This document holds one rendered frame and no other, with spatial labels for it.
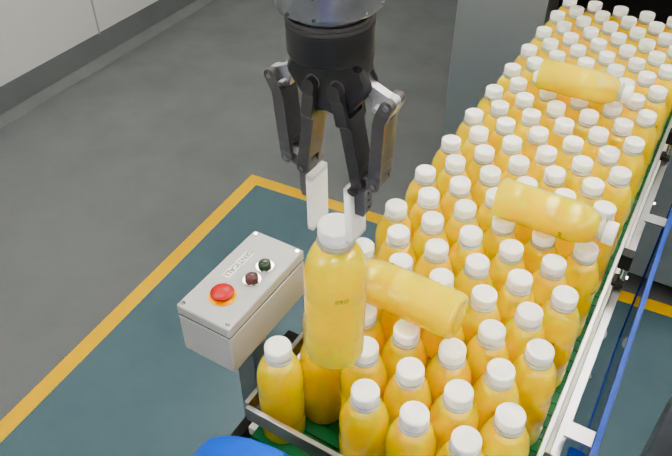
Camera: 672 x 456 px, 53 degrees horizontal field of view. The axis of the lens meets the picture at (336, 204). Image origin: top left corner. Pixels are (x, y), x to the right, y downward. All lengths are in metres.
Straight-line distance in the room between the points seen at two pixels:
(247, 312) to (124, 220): 2.02
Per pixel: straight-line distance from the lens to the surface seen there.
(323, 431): 1.13
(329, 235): 0.68
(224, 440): 0.77
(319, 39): 0.54
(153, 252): 2.83
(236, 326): 1.02
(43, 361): 2.56
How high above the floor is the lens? 1.85
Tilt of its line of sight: 39 degrees down
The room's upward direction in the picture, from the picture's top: straight up
